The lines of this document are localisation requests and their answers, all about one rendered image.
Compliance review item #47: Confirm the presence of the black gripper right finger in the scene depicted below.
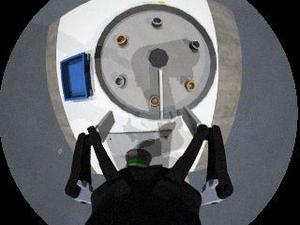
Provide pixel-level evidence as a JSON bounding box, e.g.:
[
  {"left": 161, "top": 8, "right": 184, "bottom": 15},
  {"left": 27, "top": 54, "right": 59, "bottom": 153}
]
[{"left": 152, "top": 106, "right": 233, "bottom": 205}]

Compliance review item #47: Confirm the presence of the blue crate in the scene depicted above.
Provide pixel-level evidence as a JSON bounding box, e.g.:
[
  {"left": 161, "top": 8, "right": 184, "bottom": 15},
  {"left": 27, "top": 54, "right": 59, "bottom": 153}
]
[{"left": 60, "top": 52, "right": 93, "bottom": 101}]

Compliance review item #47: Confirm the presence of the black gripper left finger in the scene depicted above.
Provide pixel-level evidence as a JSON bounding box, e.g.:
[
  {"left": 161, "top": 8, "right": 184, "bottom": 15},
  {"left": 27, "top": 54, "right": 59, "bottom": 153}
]
[{"left": 65, "top": 111, "right": 133, "bottom": 204}]

